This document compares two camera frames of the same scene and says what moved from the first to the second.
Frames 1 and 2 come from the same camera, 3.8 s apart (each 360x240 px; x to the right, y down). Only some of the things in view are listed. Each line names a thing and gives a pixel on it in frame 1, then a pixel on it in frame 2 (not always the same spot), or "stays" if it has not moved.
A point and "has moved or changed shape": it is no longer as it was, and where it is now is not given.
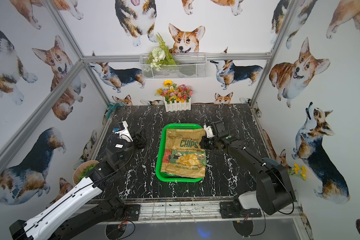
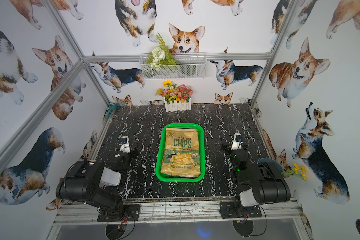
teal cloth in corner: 111,107 stays
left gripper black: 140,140 -> 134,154
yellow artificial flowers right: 291,172 stays
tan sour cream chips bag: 184,156 has moved or changed shape
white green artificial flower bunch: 159,55 stays
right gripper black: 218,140 -> 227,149
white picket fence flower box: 175,106 stays
